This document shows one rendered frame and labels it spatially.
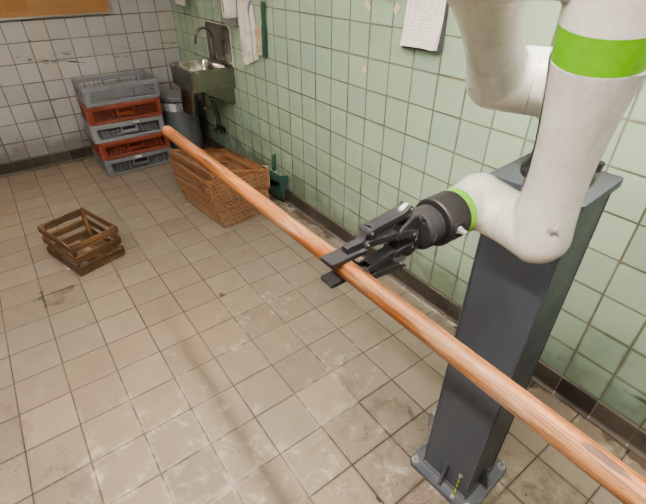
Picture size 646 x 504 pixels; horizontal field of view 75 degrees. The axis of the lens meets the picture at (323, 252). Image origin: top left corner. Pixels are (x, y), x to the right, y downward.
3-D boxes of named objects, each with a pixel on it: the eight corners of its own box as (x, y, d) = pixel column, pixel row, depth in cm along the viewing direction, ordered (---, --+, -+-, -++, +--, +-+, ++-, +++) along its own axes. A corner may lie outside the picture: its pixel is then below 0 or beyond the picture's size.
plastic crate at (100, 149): (171, 146, 391) (168, 130, 383) (102, 162, 362) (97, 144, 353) (157, 134, 418) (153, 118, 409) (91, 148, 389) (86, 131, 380)
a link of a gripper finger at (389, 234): (415, 237, 73) (417, 230, 72) (368, 251, 66) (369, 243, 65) (399, 228, 75) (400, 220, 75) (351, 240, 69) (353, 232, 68)
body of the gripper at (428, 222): (450, 211, 72) (412, 229, 68) (442, 252, 77) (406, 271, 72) (417, 195, 77) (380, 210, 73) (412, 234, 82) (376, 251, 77)
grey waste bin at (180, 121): (211, 152, 420) (202, 94, 389) (175, 160, 402) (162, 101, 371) (197, 141, 445) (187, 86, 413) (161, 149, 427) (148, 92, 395)
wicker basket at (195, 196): (215, 233, 297) (209, 198, 282) (178, 204, 332) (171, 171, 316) (271, 210, 324) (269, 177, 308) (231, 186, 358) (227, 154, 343)
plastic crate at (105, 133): (166, 131, 381) (163, 114, 372) (94, 145, 353) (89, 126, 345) (153, 119, 408) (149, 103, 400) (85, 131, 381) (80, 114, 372)
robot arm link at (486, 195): (466, 203, 93) (480, 157, 87) (516, 231, 86) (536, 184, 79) (423, 223, 87) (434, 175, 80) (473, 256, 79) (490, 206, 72)
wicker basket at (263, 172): (215, 210, 286) (209, 172, 271) (174, 184, 320) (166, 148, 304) (272, 187, 314) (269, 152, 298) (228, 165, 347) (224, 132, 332)
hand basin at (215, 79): (242, 143, 370) (229, 26, 318) (203, 153, 353) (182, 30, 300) (219, 129, 401) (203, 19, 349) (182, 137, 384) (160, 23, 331)
